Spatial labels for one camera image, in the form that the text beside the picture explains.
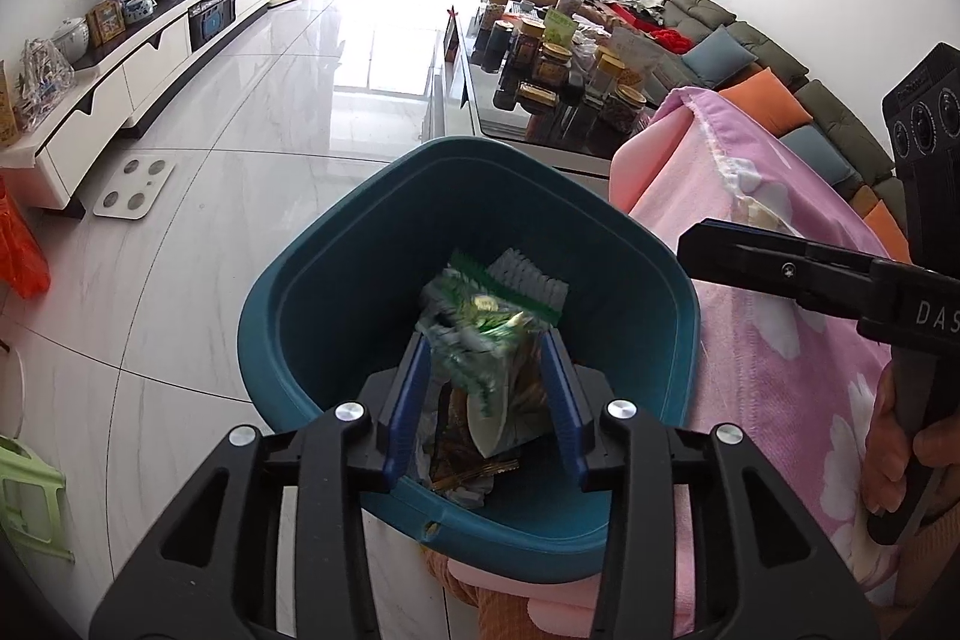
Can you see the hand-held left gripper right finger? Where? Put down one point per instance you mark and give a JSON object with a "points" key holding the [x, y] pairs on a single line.
{"points": [[564, 415]]}

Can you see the blue cushion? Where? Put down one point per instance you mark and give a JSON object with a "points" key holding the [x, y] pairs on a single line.
{"points": [[716, 57], [817, 156]]}

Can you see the brown gold wrapper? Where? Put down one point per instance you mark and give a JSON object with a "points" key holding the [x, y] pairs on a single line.
{"points": [[457, 452]]}

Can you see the white ceramic jar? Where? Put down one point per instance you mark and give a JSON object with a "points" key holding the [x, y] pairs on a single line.
{"points": [[70, 39]]}

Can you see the orange cushion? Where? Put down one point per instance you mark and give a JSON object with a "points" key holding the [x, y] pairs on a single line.
{"points": [[765, 100], [889, 231]]}

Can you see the yellow box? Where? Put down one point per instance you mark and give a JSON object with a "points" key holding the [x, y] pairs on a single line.
{"points": [[7, 111]]}

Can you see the glossy coffee table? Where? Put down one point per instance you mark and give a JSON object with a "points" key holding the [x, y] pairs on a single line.
{"points": [[450, 93]]}

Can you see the person's right forearm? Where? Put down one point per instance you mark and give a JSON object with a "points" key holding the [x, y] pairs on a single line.
{"points": [[934, 557]]}

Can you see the pink floral blanket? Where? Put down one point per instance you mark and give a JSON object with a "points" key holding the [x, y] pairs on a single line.
{"points": [[772, 325]]}

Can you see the green plastic stool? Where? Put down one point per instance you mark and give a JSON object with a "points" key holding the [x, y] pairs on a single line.
{"points": [[30, 497]]}

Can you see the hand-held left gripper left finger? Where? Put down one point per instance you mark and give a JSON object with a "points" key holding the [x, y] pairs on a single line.
{"points": [[409, 415]]}

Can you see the orange plastic bag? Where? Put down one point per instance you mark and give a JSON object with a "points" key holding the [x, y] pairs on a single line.
{"points": [[22, 250]]}

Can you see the group of food jars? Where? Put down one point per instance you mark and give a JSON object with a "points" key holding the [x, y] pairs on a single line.
{"points": [[555, 70]]}

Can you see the white bathroom scale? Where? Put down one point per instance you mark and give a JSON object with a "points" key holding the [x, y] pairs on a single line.
{"points": [[135, 186]]}

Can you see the person's right hand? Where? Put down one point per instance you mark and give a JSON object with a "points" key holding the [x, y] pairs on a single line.
{"points": [[885, 452]]}

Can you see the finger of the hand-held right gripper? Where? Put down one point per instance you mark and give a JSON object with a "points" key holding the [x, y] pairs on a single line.
{"points": [[757, 269]]}

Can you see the white black TV cabinet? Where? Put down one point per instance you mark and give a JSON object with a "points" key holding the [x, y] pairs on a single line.
{"points": [[157, 48]]}

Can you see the green snack bag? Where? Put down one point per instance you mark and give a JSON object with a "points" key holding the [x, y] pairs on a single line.
{"points": [[557, 25]]}

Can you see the blue white porcelain jar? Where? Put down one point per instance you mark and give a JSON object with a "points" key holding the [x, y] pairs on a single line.
{"points": [[139, 5]]}

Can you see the wooden picture frame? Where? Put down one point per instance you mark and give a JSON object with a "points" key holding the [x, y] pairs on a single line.
{"points": [[106, 24]]}

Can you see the red cloth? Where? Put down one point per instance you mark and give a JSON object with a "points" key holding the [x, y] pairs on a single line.
{"points": [[671, 40]]}

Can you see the dark green sofa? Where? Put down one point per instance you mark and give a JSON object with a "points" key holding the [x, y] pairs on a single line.
{"points": [[832, 108]]}

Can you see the green white snack packet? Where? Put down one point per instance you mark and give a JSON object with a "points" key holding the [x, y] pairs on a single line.
{"points": [[480, 355]]}

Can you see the teal plastic bin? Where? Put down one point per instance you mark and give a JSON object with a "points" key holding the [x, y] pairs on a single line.
{"points": [[337, 280]]}

